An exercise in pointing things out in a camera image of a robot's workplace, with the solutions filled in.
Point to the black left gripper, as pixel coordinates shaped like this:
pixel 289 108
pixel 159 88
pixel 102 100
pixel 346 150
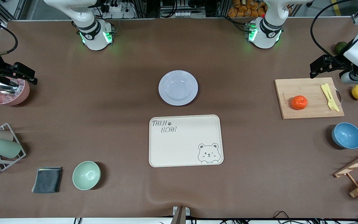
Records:
pixel 337 62

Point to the orange fruit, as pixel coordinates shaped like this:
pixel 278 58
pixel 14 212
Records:
pixel 299 102

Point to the white round plate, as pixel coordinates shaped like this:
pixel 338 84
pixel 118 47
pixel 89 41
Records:
pixel 178 88

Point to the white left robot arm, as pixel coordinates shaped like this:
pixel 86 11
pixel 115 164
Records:
pixel 267 31

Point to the metal scoop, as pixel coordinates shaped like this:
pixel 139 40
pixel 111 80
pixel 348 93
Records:
pixel 6 87

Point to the pink bowl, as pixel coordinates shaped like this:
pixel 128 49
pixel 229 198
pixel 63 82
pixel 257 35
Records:
pixel 17 98

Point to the dark green lime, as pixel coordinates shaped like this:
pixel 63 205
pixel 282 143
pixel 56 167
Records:
pixel 339 47

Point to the yellow plastic fork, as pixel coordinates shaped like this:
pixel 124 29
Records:
pixel 327 96

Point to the wooden cutting board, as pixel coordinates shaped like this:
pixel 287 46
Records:
pixel 306 93

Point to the yellow plastic knife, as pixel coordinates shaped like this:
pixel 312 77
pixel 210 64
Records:
pixel 332 98

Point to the blue bowl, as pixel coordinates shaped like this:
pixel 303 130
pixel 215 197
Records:
pixel 347 135

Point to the pale green cup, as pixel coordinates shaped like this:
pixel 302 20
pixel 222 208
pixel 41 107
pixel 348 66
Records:
pixel 5 148

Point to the pile of oranges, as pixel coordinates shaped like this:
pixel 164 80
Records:
pixel 245 7

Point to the wooden peg rack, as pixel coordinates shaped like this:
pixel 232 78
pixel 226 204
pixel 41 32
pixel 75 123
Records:
pixel 353 166

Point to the dark grey folded cloth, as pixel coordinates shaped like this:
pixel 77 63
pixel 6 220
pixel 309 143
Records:
pixel 47 179

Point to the white power strip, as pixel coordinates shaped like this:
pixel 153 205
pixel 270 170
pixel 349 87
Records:
pixel 113 8

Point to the pale green bowl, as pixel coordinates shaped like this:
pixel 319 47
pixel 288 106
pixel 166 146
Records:
pixel 86 175

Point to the cream tray with bear print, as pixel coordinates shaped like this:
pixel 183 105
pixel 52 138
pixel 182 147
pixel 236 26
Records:
pixel 179 146

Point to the grey metal table bracket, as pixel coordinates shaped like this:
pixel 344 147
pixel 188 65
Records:
pixel 180 213

